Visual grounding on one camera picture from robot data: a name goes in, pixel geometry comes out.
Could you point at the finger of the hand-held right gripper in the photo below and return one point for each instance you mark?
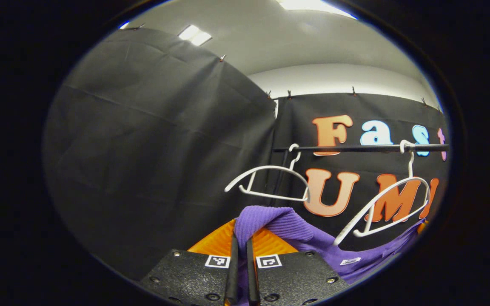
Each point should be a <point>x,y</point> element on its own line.
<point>422,228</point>

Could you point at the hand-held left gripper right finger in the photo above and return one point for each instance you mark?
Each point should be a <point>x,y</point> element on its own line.
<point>296,276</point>

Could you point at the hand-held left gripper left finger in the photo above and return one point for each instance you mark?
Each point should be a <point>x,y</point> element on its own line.
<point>185,276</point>

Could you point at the purple ribbed shirt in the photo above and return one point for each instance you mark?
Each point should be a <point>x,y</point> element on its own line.
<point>289,225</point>

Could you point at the white plastic hanger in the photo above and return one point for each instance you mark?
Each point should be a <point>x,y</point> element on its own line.
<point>270,167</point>
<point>411,165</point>

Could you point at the black metal clothes rack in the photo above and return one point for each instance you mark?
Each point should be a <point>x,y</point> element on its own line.
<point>355,148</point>

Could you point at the black backdrop cloth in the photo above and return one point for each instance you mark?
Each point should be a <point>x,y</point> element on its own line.
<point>151,148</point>
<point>296,127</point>

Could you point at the ceiling light panel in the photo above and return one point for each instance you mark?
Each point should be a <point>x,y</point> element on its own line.
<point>195,35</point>
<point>313,5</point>

